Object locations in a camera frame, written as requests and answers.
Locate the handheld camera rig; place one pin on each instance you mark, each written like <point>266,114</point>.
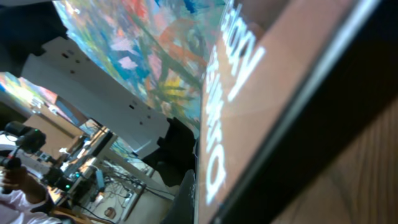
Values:
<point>28,140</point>

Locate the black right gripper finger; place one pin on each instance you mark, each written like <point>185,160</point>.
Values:
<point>182,209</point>

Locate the colourful painting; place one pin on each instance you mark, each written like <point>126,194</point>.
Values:
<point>157,49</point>

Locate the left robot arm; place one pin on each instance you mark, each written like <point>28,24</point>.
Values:
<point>35,46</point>

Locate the person in white shirt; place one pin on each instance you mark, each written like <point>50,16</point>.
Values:
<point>27,194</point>

